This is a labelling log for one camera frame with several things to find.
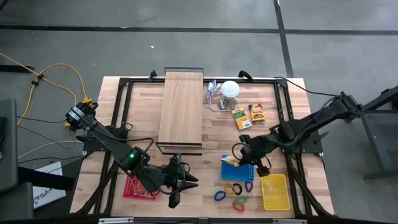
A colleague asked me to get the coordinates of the red plastic basket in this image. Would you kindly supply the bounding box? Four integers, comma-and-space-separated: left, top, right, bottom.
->
123, 175, 158, 202

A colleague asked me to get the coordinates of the yellow plastic basket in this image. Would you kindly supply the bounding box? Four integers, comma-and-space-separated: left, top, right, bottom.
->
260, 173, 291, 212

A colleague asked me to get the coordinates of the black flat bar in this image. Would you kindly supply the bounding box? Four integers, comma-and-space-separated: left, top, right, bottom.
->
0, 64, 35, 73

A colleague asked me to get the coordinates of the red coil keychain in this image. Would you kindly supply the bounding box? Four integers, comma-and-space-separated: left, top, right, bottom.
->
231, 201, 246, 213

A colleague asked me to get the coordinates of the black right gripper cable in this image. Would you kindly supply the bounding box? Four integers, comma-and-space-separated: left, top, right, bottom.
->
231, 142, 249, 162

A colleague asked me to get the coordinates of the dark grey equipment stand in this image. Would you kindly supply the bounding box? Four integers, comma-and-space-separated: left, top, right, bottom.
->
0, 98, 76, 222

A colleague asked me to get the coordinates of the wooden shelf riser black frame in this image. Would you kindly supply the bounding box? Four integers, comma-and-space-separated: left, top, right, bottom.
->
154, 67, 205, 156

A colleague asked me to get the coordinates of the red rubber band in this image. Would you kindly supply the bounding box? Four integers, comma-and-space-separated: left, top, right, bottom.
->
129, 179, 146, 194

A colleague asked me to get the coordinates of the silver metal bracket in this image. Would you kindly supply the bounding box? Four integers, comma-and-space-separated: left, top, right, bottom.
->
271, 218, 309, 224
98, 217, 135, 224

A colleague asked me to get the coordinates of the white printed sign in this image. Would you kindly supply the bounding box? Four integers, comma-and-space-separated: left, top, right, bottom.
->
32, 161, 67, 210

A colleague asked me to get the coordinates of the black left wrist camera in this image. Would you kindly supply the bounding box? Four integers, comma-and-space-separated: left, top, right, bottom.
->
168, 191, 182, 210

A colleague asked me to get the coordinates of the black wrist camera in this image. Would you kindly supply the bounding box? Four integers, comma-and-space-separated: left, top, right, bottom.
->
255, 166, 271, 178
168, 191, 182, 210

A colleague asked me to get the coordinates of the grey metal table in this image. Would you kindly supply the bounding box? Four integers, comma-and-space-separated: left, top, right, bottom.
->
343, 84, 398, 182

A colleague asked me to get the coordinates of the yellow extension cord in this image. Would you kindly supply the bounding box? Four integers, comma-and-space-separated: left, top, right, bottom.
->
36, 63, 94, 106
0, 52, 78, 129

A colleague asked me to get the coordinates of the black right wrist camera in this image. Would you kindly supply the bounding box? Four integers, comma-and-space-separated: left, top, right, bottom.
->
255, 166, 271, 178

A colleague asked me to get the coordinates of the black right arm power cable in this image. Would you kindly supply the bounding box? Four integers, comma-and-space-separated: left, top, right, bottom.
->
274, 75, 345, 98

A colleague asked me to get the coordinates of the black aluminium rig frame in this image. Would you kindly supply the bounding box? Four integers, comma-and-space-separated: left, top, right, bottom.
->
70, 75, 336, 218

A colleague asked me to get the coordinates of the yellow rubber band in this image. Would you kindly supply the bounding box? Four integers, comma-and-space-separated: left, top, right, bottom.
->
132, 182, 149, 196

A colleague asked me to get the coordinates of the thin white cable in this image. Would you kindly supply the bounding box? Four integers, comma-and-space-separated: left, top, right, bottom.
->
17, 140, 85, 160

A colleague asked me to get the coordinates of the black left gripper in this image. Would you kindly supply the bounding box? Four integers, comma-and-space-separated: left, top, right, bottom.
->
157, 152, 200, 195

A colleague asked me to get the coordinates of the blue plastic basket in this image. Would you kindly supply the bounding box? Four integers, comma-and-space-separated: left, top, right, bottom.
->
220, 154, 255, 182

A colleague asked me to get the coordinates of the thin black cable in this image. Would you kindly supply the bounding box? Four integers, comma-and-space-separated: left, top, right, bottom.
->
17, 124, 78, 150
16, 115, 68, 124

